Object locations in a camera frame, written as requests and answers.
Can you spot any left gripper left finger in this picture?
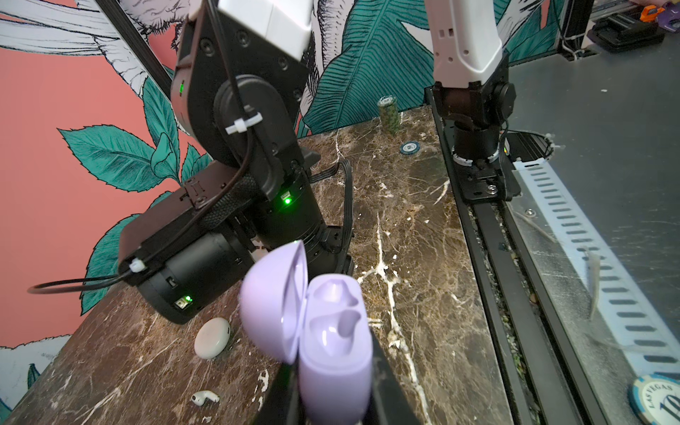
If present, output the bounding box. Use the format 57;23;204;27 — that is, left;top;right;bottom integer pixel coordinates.
251;365;300;425

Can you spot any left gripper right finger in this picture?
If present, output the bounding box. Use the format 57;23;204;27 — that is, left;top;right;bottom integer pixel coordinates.
363;332;421;425

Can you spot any purple earbud charging case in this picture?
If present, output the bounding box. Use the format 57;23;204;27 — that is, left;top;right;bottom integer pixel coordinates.
239;241;373;424

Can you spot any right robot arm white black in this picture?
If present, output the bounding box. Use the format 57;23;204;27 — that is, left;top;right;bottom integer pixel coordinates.
29;1;520;324

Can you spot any white earbud on table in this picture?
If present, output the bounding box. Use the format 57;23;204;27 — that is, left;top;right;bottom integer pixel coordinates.
191;390;221;407

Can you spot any poker chip near right base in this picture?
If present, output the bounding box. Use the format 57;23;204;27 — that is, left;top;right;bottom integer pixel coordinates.
399;141;421;155

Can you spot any green poker chip stack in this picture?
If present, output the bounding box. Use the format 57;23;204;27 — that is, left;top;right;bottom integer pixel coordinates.
377;95;401;135

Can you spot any black mounting rail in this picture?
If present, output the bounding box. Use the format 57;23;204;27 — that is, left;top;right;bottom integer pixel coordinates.
433;113;589;424

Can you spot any poker chip on duct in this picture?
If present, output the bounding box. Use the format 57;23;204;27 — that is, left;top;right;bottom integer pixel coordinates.
629;374;679;425

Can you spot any white slotted cable duct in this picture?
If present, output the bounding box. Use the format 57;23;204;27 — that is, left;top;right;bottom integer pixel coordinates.
515;159;679;380

